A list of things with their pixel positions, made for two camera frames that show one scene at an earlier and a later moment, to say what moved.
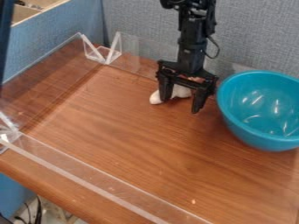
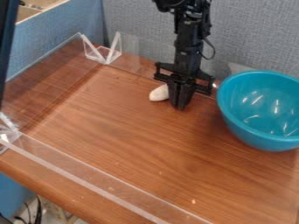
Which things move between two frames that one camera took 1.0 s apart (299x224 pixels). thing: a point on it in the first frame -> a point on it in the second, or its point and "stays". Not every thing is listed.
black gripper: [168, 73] -> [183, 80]
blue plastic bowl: [257, 101] stays
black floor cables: [38, 215] stays
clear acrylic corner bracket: [100, 54] stays
